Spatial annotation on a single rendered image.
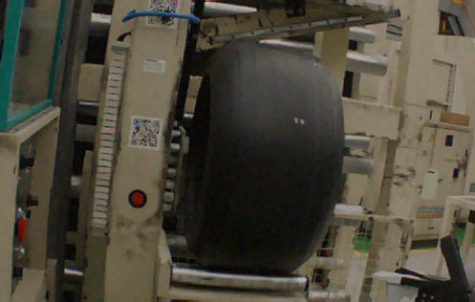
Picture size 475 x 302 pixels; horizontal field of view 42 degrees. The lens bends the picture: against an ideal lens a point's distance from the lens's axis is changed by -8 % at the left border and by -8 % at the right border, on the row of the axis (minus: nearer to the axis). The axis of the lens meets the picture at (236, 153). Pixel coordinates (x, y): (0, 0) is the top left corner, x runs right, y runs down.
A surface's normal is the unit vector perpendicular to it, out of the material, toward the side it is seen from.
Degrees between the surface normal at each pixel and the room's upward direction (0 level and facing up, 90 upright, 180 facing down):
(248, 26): 90
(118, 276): 90
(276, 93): 52
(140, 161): 90
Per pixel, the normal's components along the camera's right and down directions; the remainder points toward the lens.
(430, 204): 0.51, 0.17
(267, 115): 0.20, -0.30
